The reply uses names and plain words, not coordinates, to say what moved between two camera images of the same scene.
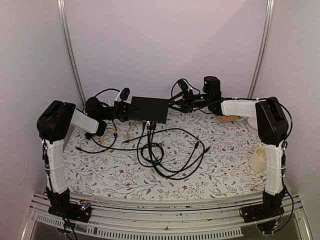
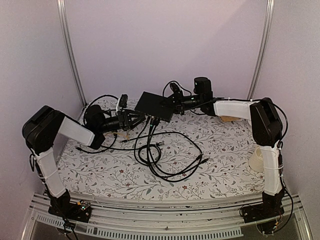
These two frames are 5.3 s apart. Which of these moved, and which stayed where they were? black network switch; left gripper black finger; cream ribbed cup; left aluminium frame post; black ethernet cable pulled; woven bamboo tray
Moved: black network switch; left gripper black finger
Stayed: black ethernet cable pulled; cream ribbed cup; woven bamboo tray; left aluminium frame post
